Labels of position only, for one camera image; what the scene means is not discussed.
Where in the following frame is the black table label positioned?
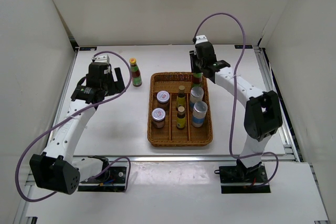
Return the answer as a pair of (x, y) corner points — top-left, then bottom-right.
(79, 47), (97, 51)
(234, 45), (253, 49)

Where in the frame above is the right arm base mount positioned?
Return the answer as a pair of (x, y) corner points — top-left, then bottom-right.
(214, 165), (271, 194)

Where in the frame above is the small yellow bottle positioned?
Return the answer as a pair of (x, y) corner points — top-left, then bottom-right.
(176, 85), (185, 110)
(176, 106), (186, 130)

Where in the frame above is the right side aluminium rail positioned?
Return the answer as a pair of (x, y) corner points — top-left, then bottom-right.
(254, 46), (302, 162)

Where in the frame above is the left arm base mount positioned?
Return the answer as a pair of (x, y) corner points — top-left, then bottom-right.
(74, 155), (131, 193)

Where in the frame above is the purple cable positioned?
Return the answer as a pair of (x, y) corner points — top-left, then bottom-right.
(15, 50), (132, 202)
(193, 13), (279, 188)

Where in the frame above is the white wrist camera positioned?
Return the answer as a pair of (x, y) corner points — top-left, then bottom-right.
(91, 54), (110, 64)
(193, 35), (208, 45)

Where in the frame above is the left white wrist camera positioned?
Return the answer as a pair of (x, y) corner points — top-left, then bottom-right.
(91, 54), (110, 64)

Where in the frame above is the left black table label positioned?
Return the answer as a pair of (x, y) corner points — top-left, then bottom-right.
(79, 47), (97, 51)

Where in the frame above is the wicker divided tray basket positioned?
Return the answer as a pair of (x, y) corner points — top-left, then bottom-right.
(148, 72), (213, 147)

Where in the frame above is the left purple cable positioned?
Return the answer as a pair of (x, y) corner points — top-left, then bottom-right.
(15, 50), (132, 202)

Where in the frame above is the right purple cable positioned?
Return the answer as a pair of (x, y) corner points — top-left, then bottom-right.
(193, 13), (279, 188)

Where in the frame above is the silver-lid bead jar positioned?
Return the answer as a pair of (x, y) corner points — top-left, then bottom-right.
(192, 101), (208, 127)
(189, 87), (204, 111)

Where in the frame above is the red sauce bottle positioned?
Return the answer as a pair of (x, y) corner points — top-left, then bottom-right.
(191, 73), (203, 88)
(129, 58), (142, 87)

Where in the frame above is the white-lid brown jar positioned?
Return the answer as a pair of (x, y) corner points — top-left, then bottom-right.
(152, 108), (166, 129)
(156, 90), (170, 110)

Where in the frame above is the aluminium front rail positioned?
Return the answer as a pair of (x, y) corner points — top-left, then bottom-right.
(26, 154), (287, 183)

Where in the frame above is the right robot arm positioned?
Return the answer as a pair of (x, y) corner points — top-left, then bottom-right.
(190, 36), (282, 182)

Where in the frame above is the right black table label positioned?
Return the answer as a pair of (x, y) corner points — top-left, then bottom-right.
(234, 45), (253, 49)

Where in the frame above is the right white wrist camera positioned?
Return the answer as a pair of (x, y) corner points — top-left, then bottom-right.
(193, 35), (208, 45)

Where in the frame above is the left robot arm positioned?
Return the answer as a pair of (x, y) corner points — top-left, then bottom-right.
(29, 61), (125, 195)

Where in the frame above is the aluminium rail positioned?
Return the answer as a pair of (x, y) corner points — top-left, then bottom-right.
(26, 154), (287, 183)
(254, 46), (302, 162)

